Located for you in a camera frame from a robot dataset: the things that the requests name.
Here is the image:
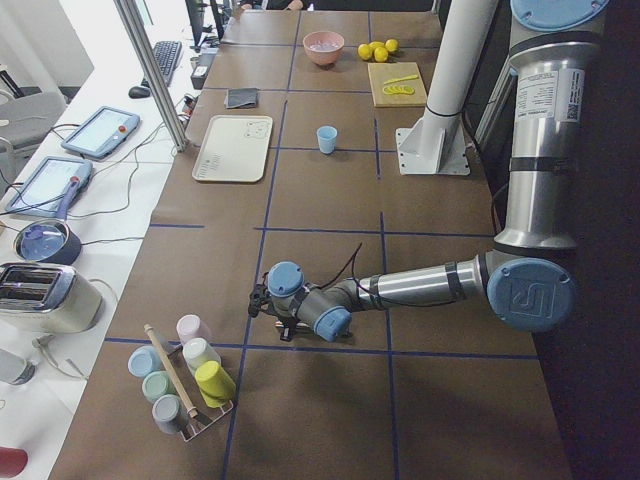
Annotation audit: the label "white wire cup rack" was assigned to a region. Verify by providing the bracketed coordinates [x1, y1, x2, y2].
[144, 324, 235, 442]

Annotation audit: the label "red bottle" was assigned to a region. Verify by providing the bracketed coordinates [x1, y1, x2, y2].
[0, 446, 29, 479]

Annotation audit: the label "teach pendant tablet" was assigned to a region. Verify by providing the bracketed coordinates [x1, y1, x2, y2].
[61, 106, 140, 159]
[5, 157, 93, 218]

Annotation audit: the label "grey folded cloth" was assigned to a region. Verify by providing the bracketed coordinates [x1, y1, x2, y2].
[224, 88, 259, 109]

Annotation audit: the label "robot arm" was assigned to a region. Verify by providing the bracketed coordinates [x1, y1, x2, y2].
[248, 1, 607, 342]

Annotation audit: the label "cream bear serving tray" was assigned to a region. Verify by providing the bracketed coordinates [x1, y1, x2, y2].
[192, 115, 273, 183]

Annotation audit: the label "black computer mouse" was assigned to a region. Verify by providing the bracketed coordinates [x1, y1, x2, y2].
[128, 85, 151, 99]

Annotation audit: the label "white toaster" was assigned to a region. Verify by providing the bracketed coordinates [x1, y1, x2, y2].
[1, 262, 102, 333]

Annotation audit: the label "yellow plastic knife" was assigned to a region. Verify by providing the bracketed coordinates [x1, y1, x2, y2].
[383, 74, 419, 85]

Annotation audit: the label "black keyboard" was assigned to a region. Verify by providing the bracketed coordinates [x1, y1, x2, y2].
[153, 41, 182, 86]

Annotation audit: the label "green cup on rack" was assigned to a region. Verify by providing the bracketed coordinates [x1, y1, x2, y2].
[142, 370, 177, 404]

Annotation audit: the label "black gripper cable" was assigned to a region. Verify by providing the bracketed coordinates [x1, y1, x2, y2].
[319, 242, 364, 291]

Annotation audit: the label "blue cup on rack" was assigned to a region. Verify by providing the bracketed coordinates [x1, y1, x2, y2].
[127, 345, 164, 379]

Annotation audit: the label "wooden cutting board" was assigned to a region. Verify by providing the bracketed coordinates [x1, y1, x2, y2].
[368, 62, 427, 108]

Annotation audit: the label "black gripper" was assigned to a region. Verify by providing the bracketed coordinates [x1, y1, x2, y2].
[248, 284, 305, 341]

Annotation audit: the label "white cup on rack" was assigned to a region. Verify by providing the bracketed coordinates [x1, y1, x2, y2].
[182, 337, 222, 375]

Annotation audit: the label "clear ice cubes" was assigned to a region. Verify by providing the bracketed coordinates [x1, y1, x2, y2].
[308, 41, 341, 53]

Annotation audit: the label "light blue plastic cup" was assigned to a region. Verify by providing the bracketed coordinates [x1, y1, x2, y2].
[316, 125, 338, 155]

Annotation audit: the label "blue saucepan with lid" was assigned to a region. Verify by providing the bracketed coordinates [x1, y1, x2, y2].
[13, 176, 84, 265]

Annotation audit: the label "pink cup on rack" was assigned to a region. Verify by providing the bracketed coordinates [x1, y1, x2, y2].
[176, 314, 212, 344]

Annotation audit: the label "aluminium frame post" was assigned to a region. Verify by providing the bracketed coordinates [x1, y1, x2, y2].
[114, 0, 188, 152]

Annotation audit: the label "black box with label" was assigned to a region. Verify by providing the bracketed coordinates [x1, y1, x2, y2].
[190, 53, 216, 90]

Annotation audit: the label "yellow cup on rack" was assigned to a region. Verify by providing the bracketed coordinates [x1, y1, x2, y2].
[195, 360, 236, 408]

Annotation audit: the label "pink bowl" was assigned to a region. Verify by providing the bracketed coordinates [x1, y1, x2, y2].
[303, 31, 345, 66]

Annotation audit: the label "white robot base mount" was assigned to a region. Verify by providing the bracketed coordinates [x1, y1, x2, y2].
[396, 0, 498, 176]

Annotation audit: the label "grey cup on rack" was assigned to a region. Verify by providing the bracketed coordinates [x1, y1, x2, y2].
[152, 394, 189, 434]

